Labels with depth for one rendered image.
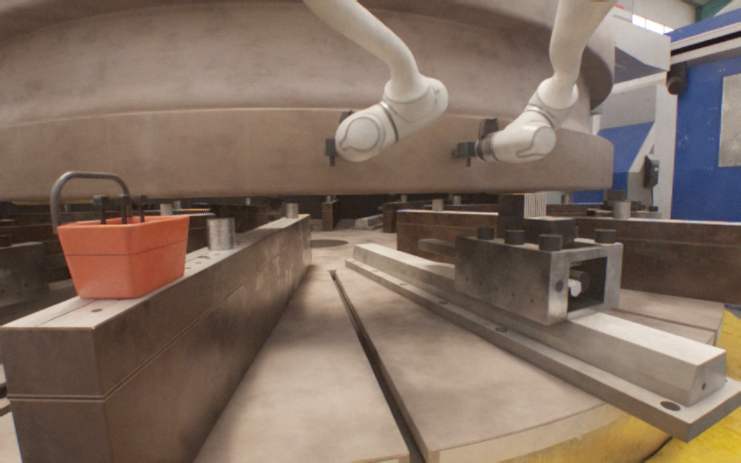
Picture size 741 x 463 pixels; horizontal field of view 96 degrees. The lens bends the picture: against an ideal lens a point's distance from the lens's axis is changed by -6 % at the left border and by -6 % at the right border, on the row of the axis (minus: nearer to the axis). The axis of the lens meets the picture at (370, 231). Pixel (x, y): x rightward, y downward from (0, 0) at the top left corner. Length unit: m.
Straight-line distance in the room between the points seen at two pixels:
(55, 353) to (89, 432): 0.12
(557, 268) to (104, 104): 1.60
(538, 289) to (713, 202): 4.40
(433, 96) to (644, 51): 4.37
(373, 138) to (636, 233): 1.76
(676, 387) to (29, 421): 1.23
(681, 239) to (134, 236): 2.23
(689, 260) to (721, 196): 3.16
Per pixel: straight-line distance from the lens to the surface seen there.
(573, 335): 1.24
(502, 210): 1.40
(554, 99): 1.08
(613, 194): 3.34
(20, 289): 1.86
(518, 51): 1.84
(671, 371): 1.12
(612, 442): 1.33
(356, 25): 0.72
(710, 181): 5.46
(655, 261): 2.31
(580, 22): 0.75
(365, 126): 0.79
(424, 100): 0.86
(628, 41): 4.91
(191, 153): 1.26
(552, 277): 1.14
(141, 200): 0.82
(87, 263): 0.72
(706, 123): 5.54
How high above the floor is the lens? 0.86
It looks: 7 degrees down
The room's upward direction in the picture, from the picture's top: 1 degrees counter-clockwise
